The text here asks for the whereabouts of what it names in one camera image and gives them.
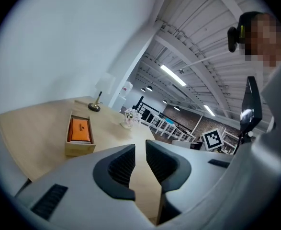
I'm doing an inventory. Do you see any long ceiling tube light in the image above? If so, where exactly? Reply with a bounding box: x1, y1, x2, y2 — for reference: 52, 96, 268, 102
203, 104, 216, 117
160, 65, 187, 87

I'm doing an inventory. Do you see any black chest mount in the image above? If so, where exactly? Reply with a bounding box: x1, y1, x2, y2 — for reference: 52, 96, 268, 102
235, 76, 263, 153

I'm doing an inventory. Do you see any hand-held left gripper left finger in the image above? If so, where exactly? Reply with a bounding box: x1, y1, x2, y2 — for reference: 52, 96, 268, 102
14, 144, 157, 230

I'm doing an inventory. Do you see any white water dispenser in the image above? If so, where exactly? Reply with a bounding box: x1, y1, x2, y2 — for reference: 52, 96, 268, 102
118, 81, 134, 112

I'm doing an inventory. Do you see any white shade brass table lamp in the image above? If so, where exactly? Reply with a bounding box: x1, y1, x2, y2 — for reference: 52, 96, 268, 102
88, 72, 116, 112

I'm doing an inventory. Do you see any person's white shirt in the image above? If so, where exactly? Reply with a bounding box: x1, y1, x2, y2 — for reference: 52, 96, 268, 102
190, 54, 281, 230

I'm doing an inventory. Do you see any white shelf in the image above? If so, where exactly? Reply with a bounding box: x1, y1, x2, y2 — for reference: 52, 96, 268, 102
220, 128, 241, 155

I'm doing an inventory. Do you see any black railing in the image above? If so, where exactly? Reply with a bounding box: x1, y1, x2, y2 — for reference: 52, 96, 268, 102
132, 95, 160, 124

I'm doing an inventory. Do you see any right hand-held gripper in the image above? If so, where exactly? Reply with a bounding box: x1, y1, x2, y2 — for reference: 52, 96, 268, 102
172, 127, 225, 151

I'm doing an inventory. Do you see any orange box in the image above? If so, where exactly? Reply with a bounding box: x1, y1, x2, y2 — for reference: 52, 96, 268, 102
67, 118, 92, 145

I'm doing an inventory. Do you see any person's head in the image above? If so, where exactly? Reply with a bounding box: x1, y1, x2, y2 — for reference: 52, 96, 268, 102
238, 11, 281, 69

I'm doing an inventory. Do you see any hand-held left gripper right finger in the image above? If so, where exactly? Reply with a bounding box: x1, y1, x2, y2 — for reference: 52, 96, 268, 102
145, 139, 234, 226

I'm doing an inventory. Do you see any pale pink flower bouquet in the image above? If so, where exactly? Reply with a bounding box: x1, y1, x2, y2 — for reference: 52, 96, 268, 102
120, 107, 143, 129

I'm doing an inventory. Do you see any black head camera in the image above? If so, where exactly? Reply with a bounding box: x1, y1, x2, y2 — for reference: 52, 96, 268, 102
227, 25, 246, 53

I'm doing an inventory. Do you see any wooden box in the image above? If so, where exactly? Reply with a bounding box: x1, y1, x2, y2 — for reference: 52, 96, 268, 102
65, 111, 96, 157

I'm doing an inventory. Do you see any white table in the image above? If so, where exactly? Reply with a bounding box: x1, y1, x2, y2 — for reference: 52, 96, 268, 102
149, 114, 173, 136
166, 123, 196, 142

